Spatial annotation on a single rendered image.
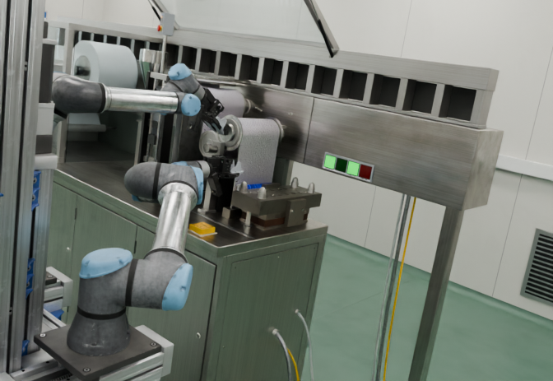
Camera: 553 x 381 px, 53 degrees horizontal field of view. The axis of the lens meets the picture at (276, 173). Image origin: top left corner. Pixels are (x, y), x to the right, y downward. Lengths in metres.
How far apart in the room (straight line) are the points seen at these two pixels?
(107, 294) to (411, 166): 1.26
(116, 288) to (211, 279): 0.73
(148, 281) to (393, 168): 1.18
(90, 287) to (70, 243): 1.50
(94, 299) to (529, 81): 3.67
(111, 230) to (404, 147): 1.31
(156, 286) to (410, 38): 3.86
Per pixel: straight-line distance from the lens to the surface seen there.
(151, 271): 1.37
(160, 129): 2.43
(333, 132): 2.36
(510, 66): 4.51
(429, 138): 2.14
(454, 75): 2.12
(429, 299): 2.40
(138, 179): 1.70
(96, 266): 1.36
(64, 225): 2.91
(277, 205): 2.22
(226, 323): 2.16
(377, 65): 2.27
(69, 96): 1.79
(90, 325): 1.42
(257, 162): 2.37
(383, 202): 4.95
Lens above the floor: 1.55
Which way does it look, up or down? 11 degrees down
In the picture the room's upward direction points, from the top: 9 degrees clockwise
